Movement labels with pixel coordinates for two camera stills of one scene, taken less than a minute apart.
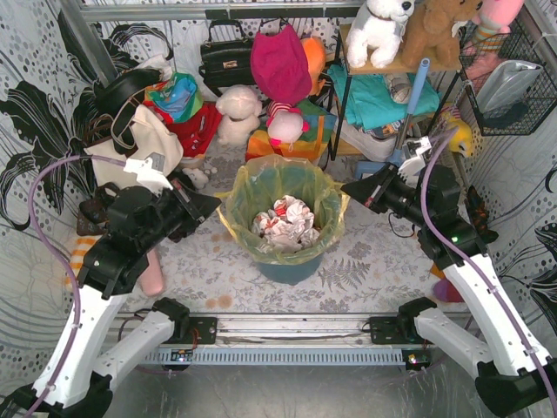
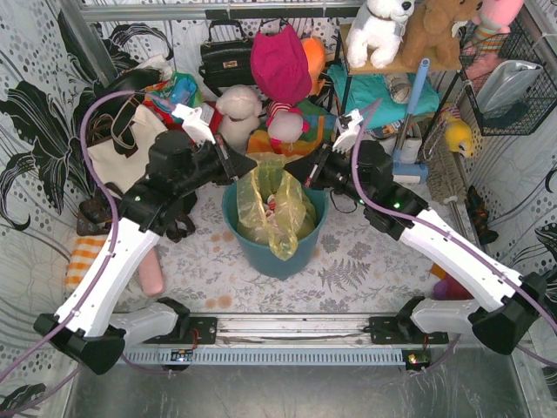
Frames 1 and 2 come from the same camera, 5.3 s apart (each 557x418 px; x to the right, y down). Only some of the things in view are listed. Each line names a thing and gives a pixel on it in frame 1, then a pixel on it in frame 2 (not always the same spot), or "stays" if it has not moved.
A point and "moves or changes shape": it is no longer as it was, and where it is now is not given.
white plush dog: (377, 25) stays
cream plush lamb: (240, 107) stays
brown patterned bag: (93, 212) stays
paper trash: (286, 228) to (270, 206)
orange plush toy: (316, 50) stays
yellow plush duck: (460, 135) stays
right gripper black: (376, 194) to (317, 165)
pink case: (151, 280) stays
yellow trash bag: (257, 183) moves or changes shape
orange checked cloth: (82, 246) stays
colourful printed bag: (177, 94) stays
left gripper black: (191, 205) to (227, 158)
